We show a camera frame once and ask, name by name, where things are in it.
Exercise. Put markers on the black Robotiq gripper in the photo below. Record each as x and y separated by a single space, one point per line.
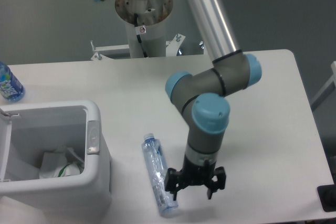
194 175

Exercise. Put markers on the crushed clear plastic bottle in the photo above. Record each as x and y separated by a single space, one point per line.
156 166

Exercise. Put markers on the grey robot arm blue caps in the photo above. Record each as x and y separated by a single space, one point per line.
200 98

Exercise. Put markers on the white plastic trash can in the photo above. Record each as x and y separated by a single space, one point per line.
29 130

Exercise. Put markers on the black clamp at table edge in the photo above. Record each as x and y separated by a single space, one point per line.
327 197

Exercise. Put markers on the blue labelled water bottle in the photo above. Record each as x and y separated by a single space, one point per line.
11 88

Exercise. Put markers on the white metal table frame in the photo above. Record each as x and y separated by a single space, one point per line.
179 45

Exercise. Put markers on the white frame at right edge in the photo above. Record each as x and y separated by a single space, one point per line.
324 91

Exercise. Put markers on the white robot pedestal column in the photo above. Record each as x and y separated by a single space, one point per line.
144 19

